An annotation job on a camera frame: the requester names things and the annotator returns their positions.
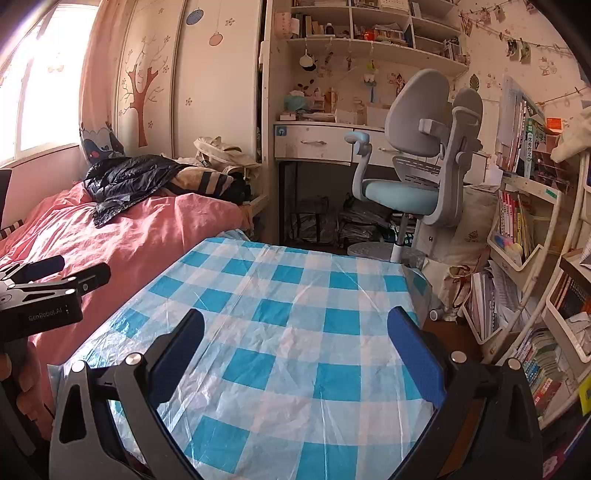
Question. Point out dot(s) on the pile of bags under desk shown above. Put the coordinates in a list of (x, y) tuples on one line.
[(351, 221)]

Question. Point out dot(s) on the tan striped cloth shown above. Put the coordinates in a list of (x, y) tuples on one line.
[(203, 182)]

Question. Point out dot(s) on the striped cushion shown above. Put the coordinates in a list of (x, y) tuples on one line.
[(10, 230)]

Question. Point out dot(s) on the small metal can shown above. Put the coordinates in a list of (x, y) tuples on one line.
[(436, 314)]

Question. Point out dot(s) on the row of red-spined books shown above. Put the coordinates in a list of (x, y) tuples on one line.
[(515, 221)]

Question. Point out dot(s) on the yellow-green book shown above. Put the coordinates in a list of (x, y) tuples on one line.
[(586, 394)]

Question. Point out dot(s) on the pink curtain with blue print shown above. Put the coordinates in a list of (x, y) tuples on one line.
[(97, 92)]

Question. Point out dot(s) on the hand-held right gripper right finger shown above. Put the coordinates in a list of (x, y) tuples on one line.
[(415, 362)]

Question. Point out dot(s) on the cream cloth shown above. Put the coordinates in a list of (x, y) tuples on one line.
[(572, 138)]

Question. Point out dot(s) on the window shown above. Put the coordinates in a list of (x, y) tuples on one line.
[(51, 92)]

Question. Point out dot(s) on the blue checkered plastic tablecloth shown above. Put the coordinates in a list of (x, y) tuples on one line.
[(286, 323)]

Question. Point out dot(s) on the grey and blue desk chair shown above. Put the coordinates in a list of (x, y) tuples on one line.
[(415, 110)]

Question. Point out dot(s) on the person's left hand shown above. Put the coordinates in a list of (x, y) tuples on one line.
[(31, 374)]

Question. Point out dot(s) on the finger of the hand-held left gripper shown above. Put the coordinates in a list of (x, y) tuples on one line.
[(41, 267), (87, 279)]

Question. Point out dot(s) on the white wall shelf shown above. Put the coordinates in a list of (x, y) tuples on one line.
[(369, 48)]

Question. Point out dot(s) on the white book rack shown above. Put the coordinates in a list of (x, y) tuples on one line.
[(545, 277)]

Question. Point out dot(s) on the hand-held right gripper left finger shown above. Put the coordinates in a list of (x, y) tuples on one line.
[(178, 360)]

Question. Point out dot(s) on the cream tote bag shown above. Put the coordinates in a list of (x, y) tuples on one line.
[(471, 230)]

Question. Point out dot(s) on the row of colourful thin books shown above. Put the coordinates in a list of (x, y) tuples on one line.
[(542, 369)]

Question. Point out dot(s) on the beige canvas backpack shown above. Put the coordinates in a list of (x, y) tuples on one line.
[(221, 152)]

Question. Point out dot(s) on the stack of large picture books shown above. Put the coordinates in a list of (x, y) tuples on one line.
[(519, 129)]

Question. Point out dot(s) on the teal round object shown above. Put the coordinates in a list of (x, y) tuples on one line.
[(295, 102)]

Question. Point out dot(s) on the pink bed blanket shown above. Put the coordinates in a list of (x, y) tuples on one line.
[(138, 240)]

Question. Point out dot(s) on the black shiny jacket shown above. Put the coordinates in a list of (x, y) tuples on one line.
[(124, 180)]

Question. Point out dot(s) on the wardrobe with tree decoration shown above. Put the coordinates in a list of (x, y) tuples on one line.
[(207, 92)]

